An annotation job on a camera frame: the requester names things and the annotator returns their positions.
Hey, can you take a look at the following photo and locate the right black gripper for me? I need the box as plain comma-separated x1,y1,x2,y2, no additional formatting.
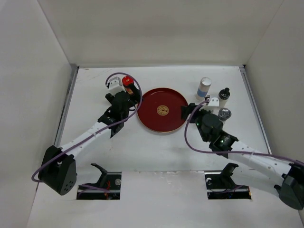
181,103,213,142

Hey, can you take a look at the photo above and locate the red cap sauce jar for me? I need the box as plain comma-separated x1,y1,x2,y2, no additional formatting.
122,76,134,95

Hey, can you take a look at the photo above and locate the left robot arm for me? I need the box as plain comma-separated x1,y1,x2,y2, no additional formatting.
38,85,143,196

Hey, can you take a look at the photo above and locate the white blue label bottle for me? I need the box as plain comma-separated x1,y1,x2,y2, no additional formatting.
196,77,212,100

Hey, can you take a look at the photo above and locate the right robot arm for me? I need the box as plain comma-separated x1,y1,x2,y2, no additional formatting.
181,102,304,210

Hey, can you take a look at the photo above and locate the red round tray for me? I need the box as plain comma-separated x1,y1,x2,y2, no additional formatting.
137,88,188,133

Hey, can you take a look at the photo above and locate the clear cap spice bottle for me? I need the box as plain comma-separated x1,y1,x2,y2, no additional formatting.
218,108,232,122

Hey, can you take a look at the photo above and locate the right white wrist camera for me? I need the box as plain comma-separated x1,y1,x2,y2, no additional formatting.
203,95,219,111

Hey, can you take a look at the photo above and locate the black cap white bottle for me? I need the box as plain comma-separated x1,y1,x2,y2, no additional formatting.
218,87,230,108

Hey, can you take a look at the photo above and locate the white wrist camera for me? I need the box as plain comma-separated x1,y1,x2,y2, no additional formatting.
106,76,125,96
203,95,219,111

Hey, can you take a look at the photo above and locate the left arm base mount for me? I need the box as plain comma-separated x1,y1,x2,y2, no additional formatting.
76,163,122,200

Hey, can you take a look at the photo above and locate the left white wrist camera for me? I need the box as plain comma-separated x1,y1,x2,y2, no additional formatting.
106,76,125,96

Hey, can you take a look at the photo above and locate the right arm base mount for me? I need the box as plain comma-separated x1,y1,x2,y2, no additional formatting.
204,163,251,200

